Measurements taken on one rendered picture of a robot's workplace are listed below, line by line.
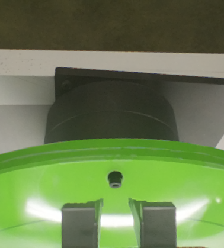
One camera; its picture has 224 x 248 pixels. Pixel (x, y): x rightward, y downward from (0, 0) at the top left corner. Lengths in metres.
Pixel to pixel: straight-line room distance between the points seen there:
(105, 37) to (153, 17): 0.22
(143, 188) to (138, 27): 1.29
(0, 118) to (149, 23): 1.11
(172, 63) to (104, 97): 0.09
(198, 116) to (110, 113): 0.12
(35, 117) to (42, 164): 0.21
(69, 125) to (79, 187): 0.13
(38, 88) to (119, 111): 0.10
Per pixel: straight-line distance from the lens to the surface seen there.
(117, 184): 0.18
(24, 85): 0.36
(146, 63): 0.36
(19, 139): 0.44
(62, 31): 1.47
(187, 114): 0.38
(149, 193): 0.19
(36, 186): 0.20
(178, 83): 0.34
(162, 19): 1.44
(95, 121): 0.30
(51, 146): 0.19
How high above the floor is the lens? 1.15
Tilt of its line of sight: 36 degrees down
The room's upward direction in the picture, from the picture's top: 179 degrees clockwise
